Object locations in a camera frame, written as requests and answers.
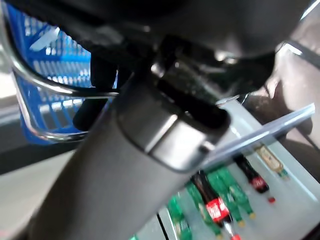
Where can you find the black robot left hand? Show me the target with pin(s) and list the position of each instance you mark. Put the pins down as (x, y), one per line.
(112, 175)

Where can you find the blue plastic shopping basket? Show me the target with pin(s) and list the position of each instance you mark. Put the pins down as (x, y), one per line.
(62, 60)

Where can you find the green soda bottle yellow cap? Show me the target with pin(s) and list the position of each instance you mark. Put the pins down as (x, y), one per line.
(236, 215)
(240, 197)
(178, 220)
(193, 197)

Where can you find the cola bottle red label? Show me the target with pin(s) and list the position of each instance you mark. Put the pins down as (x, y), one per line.
(215, 208)
(257, 183)

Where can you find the yellow tea bottle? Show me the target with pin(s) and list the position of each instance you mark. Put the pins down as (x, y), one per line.
(268, 156)

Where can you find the clear shelf price rail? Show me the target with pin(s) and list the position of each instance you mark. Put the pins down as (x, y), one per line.
(262, 132)

